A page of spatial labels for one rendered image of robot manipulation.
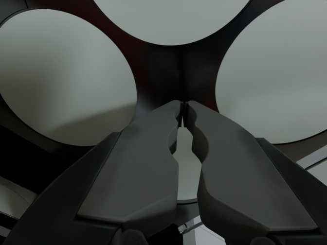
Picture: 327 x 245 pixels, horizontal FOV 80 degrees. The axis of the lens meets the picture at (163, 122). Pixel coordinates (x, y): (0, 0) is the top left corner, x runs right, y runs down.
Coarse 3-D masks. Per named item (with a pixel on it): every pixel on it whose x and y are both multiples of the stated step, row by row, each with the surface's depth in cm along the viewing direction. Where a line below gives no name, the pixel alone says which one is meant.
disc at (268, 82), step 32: (288, 0) 10; (320, 0) 10; (256, 32) 11; (288, 32) 11; (320, 32) 11; (224, 64) 12; (256, 64) 12; (288, 64) 12; (320, 64) 12; (224, 96) 13; (256, 96) 13; (288, 96) 13; (320, 96) 13; (256, 128) 15; (288, 128) 15; (320, 128) 14
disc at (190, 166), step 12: (180, 132) 15; (180, 144) 16; (180, 156) 16; (192, 156) 16; (180, 168) 17; (192, 168) 17; (180, 180) 18; (192, 180) 18; (180, 192) 19; (192, 192) 19
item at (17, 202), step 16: (0, 128) 19; (32, 144) 20; (48, 160) 21; (0, 176) 16; (0, 192) 16; (16, 192) 16; (32, 192) 17; (0, 208) 15; (16, 208) 16; (176, 240) 26; (192, 240) 27
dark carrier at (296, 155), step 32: (0, 0) 11; (32, 0) 11; (64, 0) 11; (256, 0) 10; (224, 32) 11; (128, 64) 13; (160, 64) 12; (192, 64) 12; (0, 96) 14; (160, 96) 14; (192, 96) 14; (64, 160) 17
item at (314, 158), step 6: (318, 150) 16; (324, 150) 15; (306, 156) 16; (312, 156) 16; (318, 156) 16; (324, 156) 15; (300, 162) 16; (306, 162) 16; (312, 162) 16; (318, 162) 16; (306, 168) 16; (198, 216) 21; (186, 222) 22; (192, 222) 21; (198, 222) 21; (180, 228) 22; (186, 228) 22; (192, 228) 22; (180, 234) 23
